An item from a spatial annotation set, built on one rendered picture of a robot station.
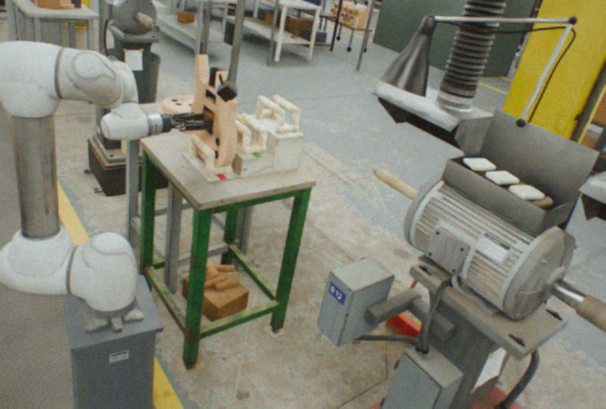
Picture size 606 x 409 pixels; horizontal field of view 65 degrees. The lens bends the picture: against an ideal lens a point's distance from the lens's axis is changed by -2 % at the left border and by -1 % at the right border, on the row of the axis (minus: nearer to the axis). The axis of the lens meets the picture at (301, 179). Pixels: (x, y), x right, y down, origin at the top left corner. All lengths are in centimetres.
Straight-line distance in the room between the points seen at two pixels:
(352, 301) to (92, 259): 77
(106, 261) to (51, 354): 111
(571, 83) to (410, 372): 131
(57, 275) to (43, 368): 100
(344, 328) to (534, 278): 48
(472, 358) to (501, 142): 58
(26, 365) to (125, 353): 91
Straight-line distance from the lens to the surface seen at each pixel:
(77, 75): 129
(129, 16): 341
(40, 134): 143
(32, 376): 253
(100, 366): 174
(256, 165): 207
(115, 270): 155
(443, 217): 132
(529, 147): 136
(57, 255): 158
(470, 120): 139
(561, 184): 134
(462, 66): 140
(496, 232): 127
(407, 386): 147
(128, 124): 185
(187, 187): 195
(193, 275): 208
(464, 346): 141
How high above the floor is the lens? 189
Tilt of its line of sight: 27 degrees down
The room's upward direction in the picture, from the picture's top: 11 degrees clockwise
